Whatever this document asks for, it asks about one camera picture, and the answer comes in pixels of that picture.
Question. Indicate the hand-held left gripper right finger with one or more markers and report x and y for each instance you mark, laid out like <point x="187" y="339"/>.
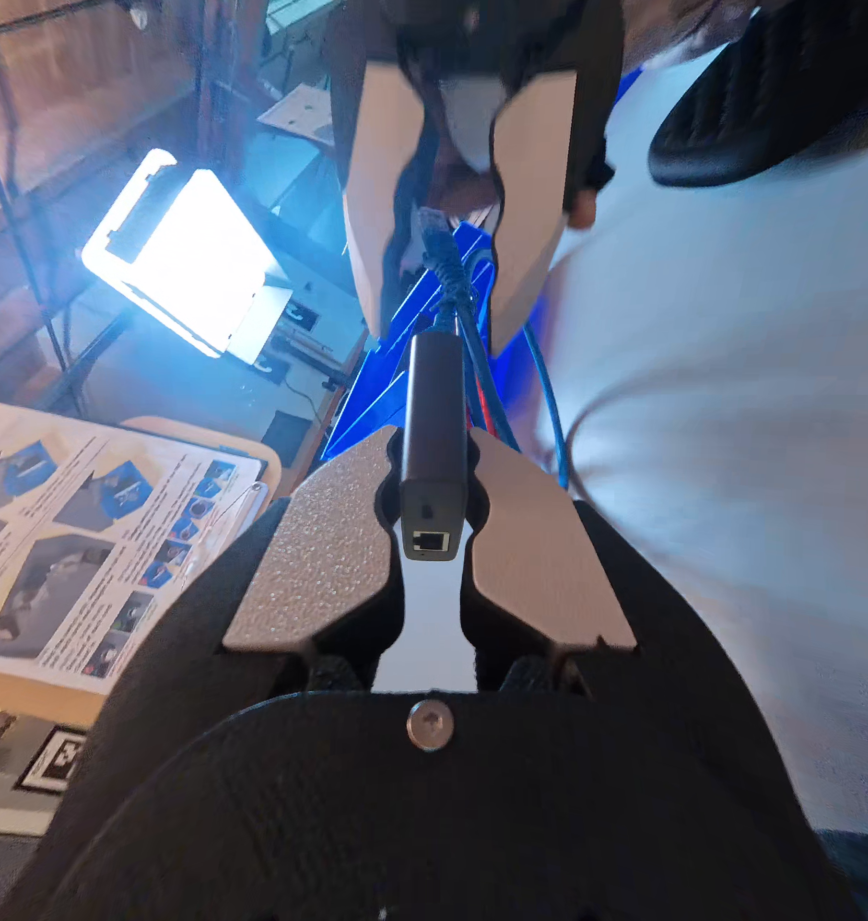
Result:
<point x="542" y="561"/>

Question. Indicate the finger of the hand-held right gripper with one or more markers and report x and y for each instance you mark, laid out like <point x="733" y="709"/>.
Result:
<point x="535" y="201"/>
<point x="373" y="180"/>

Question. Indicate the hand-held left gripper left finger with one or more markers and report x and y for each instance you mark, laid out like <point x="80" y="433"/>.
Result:
<point x="319" y="554"/>

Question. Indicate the blue plastic bin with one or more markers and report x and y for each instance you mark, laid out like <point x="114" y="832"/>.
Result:
<point x="376" y="388"/>

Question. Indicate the dark grey ethernet adapter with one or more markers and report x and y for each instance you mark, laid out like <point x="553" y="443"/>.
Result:
<point x="434" y="403"/>

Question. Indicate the person's right hand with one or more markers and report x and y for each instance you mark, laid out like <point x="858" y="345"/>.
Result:
<point x="583" y="212"/>

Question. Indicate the bright light panel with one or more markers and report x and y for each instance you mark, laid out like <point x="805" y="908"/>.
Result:
<point x="189" y="244"/>

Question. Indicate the printed instruction sheet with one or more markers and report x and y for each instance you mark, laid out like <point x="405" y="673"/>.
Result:
<point x="81" y="539"/>

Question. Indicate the black mesh pad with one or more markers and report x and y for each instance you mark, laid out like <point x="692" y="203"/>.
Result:
<point x="765" y="108"/>

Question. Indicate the framed black-and-white marker tag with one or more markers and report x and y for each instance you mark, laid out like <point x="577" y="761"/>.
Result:
<point x="56" y="763"/>

